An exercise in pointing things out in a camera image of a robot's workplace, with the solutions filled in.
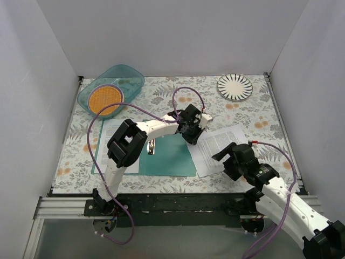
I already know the printed paper sheet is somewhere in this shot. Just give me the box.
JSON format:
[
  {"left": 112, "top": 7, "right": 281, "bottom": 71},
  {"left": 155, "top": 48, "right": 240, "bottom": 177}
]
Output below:
[
  {"left": 187, "top": 125, "right": 247, "bottom": 178},
  {"left": 95, "top": 119, "right": 140, "bottom": 174}
]

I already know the teal plastic folder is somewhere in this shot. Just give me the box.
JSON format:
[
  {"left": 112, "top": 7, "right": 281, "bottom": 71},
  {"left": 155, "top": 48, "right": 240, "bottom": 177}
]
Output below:
[{"left": 94, "top": 119, "right": 196, "bottom": 177}]

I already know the metal folder clip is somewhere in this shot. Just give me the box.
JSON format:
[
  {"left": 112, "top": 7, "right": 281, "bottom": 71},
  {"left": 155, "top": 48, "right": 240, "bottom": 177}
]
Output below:
[{"left": 147, "top": 139, "right": 155, "bottom": 155}]

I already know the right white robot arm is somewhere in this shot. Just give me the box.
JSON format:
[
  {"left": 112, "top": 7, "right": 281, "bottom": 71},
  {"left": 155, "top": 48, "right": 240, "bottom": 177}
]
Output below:
[{"left": 212, "top": 141, "right": 344, "bottom": 258}]

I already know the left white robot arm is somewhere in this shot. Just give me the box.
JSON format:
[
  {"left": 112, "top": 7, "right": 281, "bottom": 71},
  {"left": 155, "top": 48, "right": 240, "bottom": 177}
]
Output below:
[{"left": 91, "top": 105, "right": 212, "bottom": 216}]

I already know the floral tablecloth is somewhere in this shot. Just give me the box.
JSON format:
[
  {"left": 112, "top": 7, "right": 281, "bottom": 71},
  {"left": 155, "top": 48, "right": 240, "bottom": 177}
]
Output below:
[{"left": 52, "top": 75, "right": 293, "bottom": 194}]

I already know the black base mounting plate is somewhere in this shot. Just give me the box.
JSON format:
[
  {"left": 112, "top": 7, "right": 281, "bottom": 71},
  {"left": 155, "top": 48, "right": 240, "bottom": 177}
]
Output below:
[{"left": 84, "top": 193, "right": 265, "bottom": 233}]

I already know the striped white ceramic plate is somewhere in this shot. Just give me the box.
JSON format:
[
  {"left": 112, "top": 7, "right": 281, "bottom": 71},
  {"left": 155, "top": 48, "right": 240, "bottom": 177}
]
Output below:
[{"left": 217, "top": 73, "right": 253, "bottom": 101}]

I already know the teal transparent plastic container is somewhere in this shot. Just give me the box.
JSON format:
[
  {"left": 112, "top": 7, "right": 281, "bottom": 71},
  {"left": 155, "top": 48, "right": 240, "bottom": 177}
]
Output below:
[{"left": 77, "top": 64, "right": 144, "bottom": 119}]

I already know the orange woven coaster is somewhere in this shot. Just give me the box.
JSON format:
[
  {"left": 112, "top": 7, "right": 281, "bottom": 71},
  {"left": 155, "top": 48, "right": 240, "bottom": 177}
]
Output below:
[{"left": 87, "top": 84, "right": 125, "bottom": 114}]

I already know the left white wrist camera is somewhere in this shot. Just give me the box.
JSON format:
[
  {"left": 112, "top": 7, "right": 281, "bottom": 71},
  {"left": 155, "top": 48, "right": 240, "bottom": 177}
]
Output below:
[{"left": 198, "top": 113, "right": 213, "bottom": 129}]

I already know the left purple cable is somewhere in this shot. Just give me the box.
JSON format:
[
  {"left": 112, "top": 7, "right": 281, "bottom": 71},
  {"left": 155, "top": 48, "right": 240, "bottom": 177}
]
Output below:
[{"left": 87, "top": 87, "right": 206, "bottom": 245}]

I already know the purple cable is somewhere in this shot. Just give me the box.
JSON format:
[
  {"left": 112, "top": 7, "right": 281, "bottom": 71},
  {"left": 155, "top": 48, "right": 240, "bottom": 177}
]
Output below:
[
  {"left": 241, "top": 140, "right": 298, "bottom": 259},
  {"left": 87, "top": 87, "right": 206, "bottom": 245}
]

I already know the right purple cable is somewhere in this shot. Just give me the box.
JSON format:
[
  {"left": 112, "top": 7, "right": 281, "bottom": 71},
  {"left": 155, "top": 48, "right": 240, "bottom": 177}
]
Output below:
[{"left": 241, "top": 140, "right": 298, "bottom": 259}]

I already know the aluminium frame rail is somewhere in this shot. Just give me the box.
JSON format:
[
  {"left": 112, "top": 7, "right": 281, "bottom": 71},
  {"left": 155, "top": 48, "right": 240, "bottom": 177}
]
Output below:
[{"left": 34, "top": 197, "right": 88, "bottom": 219}]

